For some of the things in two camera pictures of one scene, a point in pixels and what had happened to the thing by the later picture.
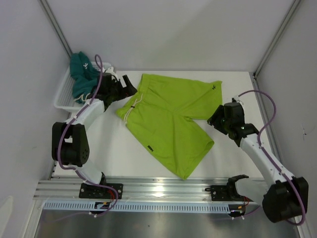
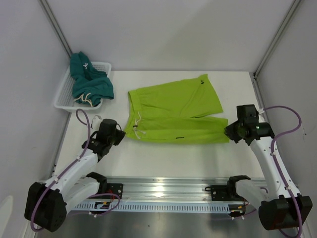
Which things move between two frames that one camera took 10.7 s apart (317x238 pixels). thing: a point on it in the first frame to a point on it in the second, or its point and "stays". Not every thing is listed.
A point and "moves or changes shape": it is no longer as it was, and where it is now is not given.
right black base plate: (225, 193) stays
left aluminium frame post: (56, 27) stays
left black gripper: (128, 91) to (120, 135)
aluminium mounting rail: (136, 188) stays
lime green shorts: (157, 116) moves or changes shape
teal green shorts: (84, 76) stays
